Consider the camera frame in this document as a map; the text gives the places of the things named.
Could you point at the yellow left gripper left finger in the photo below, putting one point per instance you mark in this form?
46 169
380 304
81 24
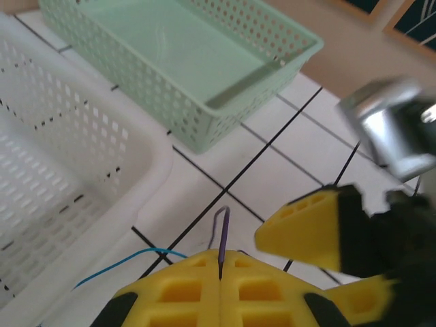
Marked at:
177 296

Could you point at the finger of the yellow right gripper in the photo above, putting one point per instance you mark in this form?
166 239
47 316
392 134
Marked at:
306 231
364 299

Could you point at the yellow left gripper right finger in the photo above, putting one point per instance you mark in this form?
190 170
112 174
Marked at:
259 296

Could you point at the white plastic basket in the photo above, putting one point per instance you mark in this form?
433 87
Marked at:
51 136

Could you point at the mint green plastic basket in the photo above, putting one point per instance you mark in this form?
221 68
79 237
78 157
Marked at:
190 51

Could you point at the fern gold oval art panel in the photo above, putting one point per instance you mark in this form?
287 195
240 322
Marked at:
361 3

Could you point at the leaf line art panel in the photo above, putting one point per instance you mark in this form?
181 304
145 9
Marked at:
419 20

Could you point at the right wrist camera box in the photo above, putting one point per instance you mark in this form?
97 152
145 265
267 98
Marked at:
385 129

